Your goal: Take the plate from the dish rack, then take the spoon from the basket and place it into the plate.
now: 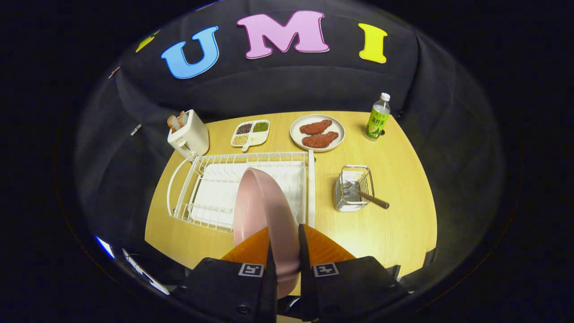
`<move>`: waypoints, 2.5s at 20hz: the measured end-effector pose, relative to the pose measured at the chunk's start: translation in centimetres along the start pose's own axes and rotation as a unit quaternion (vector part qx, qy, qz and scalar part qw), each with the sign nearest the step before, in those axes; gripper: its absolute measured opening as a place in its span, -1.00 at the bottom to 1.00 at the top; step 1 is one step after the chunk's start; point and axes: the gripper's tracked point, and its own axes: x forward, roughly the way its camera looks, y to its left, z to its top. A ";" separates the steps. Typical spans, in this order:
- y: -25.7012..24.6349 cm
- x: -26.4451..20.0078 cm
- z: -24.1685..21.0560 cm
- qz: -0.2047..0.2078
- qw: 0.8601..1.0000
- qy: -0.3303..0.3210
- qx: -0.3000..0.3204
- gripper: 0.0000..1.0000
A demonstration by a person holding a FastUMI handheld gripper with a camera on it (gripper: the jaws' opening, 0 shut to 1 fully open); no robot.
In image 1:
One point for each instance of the white flat device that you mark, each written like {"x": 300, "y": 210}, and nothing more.
{"x": 145, "y": 272}

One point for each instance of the beige round plate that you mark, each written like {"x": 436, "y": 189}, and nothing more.
{"x": 296, "y": 132}

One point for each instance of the white divided grain tray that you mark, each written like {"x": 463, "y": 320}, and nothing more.
{"x": 250, "y": 134}

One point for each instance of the pink clip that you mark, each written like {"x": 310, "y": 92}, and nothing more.
{"x": 114, "y": 72}

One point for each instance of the white clip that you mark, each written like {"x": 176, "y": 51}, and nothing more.
{"x": 136, "y": 130}

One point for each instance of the toast slice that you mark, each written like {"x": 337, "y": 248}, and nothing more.
{"x": 183, "y": 119}
{"x": 173, "y": 123}

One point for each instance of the green label drink bottle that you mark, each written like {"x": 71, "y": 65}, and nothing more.
{"x": 376, "y": 123}

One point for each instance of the black backdrop cloth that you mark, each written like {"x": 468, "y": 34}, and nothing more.
{"x": 269, "y": 85}

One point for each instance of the white toaster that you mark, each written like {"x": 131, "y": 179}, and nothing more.
{"x": 190, "y": 139}

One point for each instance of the pink plate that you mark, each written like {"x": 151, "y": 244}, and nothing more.
{"x": 264, "y": 211}

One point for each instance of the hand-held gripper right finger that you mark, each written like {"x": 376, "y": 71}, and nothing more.
{"x": 305, "y": 278}

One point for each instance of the red meat piece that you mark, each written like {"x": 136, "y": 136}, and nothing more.
{"x": 320, "y": 140}
{"x": 316, "y": 127}

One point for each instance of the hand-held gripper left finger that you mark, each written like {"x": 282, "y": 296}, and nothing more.
{"x": 272, "y": 287}

